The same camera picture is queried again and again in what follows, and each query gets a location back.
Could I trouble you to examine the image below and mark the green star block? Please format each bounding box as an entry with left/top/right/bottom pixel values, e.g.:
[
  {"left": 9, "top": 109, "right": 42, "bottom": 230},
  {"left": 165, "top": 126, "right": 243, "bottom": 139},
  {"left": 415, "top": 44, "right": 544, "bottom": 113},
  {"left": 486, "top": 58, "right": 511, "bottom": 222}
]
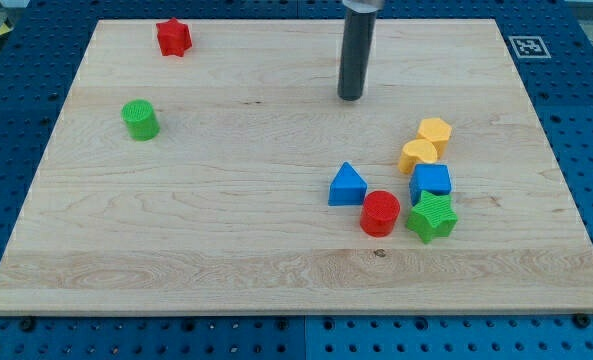
[{"left": 406, "top": 190, "right": 458, "bottom": 244}]

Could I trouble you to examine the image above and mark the red star block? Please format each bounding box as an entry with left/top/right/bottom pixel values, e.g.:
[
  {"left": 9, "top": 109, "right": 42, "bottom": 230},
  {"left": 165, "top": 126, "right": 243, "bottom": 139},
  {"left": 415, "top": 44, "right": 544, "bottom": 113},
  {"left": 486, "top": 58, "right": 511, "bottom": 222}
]
[{"left": 156, "top": 18, "right": 192, "bottom": 57}]

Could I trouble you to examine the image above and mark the blue triangle block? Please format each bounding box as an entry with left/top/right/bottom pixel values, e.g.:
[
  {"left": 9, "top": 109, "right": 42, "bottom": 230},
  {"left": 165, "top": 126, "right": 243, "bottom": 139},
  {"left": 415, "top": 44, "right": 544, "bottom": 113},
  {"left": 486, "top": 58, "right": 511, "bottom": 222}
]
[{"left": 328, "top": 162, "right": 368, "bottom": 206}]

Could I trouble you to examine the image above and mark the red cylinder block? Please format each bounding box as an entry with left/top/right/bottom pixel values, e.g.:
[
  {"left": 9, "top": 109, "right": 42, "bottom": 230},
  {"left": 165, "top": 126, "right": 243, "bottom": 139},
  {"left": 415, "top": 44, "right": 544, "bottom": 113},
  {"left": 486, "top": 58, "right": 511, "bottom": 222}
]
[{"left": 360, "top": 190, "right": 401, "bottom": 237}]

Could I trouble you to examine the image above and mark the wooden board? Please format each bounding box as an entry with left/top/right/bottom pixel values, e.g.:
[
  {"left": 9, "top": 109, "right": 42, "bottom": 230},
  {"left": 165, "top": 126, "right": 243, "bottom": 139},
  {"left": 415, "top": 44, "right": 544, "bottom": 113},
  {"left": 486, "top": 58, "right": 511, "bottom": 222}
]
[{"left": 0, "top": 19, "right": 593, "bottom": 317}]

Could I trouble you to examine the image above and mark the yellow heart block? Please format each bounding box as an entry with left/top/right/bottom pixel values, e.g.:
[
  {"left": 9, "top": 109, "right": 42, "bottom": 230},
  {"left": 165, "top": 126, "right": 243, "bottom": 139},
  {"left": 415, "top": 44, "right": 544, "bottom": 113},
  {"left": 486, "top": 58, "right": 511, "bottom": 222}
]
[{"left": 397, "top": 139, "right": 438, "bottom": 174}]

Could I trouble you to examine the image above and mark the blue cube block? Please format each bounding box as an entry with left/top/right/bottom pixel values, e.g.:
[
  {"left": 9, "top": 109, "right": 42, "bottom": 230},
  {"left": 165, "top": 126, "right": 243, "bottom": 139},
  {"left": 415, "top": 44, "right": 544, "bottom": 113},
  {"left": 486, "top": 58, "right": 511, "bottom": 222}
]
[{"left": 409, "top": 164, "right": 452, "bottom": 205}]

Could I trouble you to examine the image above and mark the yellow hexagon block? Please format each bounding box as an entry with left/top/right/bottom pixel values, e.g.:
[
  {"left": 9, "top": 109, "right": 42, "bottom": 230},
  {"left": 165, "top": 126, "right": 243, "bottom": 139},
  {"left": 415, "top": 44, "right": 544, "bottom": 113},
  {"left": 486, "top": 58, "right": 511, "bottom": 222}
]
[{"left": 416, "top": 117, "right": 452, "bottom": 158}]

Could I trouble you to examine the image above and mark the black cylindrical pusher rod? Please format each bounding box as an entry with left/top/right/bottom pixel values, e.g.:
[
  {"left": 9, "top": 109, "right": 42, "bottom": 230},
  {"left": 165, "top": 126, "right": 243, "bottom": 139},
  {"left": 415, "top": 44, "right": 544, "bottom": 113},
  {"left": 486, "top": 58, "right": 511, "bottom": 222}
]
[{"left": 337, "top": 0, "right": 384, "bottom": 101}]

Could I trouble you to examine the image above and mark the green cylinder block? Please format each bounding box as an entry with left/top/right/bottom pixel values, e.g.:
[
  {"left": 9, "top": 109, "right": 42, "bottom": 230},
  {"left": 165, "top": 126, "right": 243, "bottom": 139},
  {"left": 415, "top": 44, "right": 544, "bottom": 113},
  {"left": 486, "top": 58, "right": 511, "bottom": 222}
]
[{"left": 121, "top": 99, "right": 160, "bottom": 141}]

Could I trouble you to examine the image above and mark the white fiducial marker tag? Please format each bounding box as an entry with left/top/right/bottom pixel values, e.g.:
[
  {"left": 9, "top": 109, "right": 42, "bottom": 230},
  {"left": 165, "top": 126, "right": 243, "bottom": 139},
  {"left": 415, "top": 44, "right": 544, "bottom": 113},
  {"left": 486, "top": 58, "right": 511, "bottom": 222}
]
[{"left": 508, "top": 35, "right": 551, "bottom": 59}]

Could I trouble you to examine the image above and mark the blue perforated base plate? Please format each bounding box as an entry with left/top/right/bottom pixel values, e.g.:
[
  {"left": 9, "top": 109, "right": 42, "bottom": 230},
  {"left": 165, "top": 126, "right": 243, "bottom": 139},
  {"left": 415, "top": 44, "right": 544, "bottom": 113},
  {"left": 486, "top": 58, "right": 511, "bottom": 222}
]
[{"left": 0, "top": 0, "right": 593, "bottom": 359}]

